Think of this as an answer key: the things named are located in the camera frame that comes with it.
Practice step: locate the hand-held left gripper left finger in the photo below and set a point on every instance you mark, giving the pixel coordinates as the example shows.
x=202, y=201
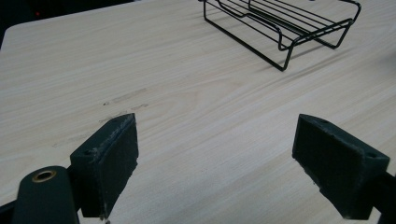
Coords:
x=102, y=169

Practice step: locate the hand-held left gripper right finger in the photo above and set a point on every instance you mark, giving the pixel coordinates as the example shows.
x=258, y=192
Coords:
x=334, y=165

